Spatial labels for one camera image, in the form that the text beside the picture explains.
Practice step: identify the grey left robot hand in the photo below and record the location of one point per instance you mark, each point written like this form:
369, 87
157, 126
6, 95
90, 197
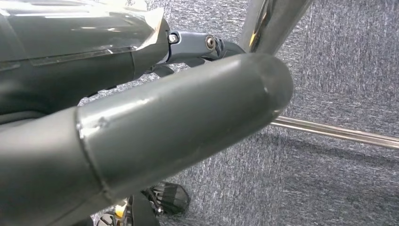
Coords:
171, 109

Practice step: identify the stainless steel workbench table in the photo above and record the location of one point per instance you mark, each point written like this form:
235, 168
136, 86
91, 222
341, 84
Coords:
268, 25

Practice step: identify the black robot foot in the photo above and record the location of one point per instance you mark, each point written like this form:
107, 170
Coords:
170, 196

